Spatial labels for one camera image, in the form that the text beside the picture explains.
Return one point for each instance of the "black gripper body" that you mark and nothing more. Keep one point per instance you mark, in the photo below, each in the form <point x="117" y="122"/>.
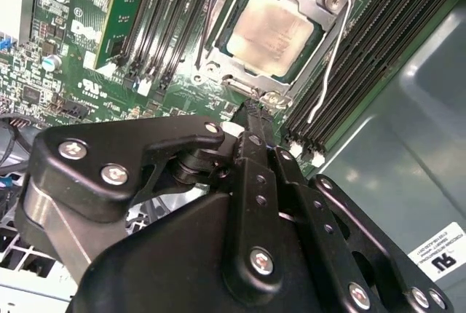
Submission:
<point x="164" y="273"/>

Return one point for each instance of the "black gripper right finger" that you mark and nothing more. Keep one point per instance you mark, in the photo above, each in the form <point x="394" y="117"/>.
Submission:
<point x="327" y="240"/>

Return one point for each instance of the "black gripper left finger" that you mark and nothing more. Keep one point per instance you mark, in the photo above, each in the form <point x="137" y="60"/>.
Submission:
<point x="109" y="153"/>

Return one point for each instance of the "thin metal locking lever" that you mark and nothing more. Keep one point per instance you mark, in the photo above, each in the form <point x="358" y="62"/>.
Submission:
<point x="201" y="51"/>
<point x="333" y="56"/>

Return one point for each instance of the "silver topped CPU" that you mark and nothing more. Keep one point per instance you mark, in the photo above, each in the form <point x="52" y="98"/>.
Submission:
<point x="269" y="32"/>

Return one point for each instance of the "metal socket cover frame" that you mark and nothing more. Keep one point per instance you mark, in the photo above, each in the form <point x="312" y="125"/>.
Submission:
<point x="306" y="3"/>

